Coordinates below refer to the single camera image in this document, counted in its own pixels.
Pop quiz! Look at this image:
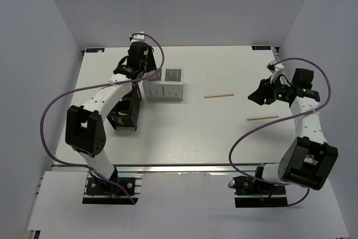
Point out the gold makeup pencil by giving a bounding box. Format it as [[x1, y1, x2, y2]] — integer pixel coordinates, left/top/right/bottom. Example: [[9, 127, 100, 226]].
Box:
[[247, 115, 279, 121], [204, 93, 234, 99]]

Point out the blue label sticker right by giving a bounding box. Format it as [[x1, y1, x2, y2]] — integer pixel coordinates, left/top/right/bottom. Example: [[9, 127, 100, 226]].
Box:
[[251, 45, 271, 50]]

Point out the blue label sticker left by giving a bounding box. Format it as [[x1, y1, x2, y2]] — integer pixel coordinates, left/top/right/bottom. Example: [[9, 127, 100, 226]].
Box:
[[85, 48, 105, 53]]

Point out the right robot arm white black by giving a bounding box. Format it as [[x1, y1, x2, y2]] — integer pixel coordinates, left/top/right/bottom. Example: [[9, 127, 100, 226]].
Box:
[[248, 65, 338, 194]]

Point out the blue label sticker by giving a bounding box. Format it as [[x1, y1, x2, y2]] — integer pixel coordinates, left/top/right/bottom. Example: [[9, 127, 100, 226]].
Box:
[[85, 48, 105, 53], [251, 45, 271, 50]]

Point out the white slotted organizer box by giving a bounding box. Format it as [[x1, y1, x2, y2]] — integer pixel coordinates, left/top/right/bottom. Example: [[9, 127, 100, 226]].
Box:
[[142, 68, 184, 101]]

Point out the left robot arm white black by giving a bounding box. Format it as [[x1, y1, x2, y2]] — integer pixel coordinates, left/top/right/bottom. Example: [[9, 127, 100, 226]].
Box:
[[65, 41, 157, 194]]

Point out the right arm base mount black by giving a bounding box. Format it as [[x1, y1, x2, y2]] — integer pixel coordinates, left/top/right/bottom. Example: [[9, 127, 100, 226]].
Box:
[[228, 176, 288, 208]]

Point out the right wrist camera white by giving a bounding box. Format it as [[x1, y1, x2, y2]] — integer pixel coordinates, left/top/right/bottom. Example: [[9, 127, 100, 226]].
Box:
[[266, 60, 284, 84]]

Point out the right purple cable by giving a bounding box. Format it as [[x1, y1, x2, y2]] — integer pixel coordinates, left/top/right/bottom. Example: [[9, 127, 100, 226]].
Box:
[[228, 58, 332, 208]]

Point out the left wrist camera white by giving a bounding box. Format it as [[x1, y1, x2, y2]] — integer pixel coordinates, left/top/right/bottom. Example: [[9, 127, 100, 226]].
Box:
[[129, 32, 146, 43]]

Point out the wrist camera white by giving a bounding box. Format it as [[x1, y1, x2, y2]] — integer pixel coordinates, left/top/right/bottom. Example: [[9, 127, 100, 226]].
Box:
[[266, 60, 284, 84], [129, 32, 146, 43]]

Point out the black mesh organizer box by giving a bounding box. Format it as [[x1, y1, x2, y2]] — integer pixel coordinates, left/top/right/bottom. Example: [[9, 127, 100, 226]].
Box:
[[107, 85, 142, 130]]

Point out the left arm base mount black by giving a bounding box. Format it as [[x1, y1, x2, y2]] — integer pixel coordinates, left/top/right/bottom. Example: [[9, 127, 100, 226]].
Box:
[[82, 173, 142, 205]]

